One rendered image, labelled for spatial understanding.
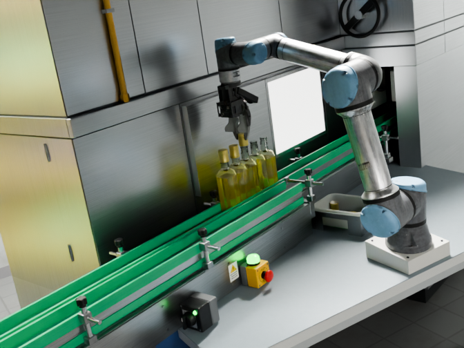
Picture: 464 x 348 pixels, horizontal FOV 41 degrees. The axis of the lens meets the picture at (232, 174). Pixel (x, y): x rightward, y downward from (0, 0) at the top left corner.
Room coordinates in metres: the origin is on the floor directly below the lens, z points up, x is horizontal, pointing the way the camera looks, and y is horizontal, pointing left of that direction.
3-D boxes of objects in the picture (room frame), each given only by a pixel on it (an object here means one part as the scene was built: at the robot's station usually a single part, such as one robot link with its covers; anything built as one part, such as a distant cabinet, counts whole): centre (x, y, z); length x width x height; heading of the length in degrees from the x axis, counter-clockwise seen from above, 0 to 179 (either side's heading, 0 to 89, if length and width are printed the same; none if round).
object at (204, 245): (1.73, 0.10, 0.94); 0.07 x 0.04 x 0.13; 48
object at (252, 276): (1.85, -0.03, 0.79); 0.07 x 0.07 x 0.07; 48
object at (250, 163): (2.16, -0.06, 0.99); 0.06 x 0.06 x 0.21; 49
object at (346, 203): (2.23, -0.42, 0.80); 0.22 x 0.17 x 0.09; 48
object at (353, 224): (2.25, -0.40, 0.79); 0.27 x 0.17 x 0.08; 48
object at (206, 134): (2.49, -0.16, 1.15); 0.90 x 0.03 x 0.34; 138
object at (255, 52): (2.09, -0.13, 1.48); 0.11 x 0.11 x 0.08; 45
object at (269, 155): (2.25, -0.14, 0.99); 0.06 x 0.06 x 0.21; 47
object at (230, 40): (2.15, -0.04, 1.48); 0.09 x 0.08 x 0.11; 45
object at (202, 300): (1.63, 0.16, 0.79); 0.08 x 0.08 x 0.08; 48
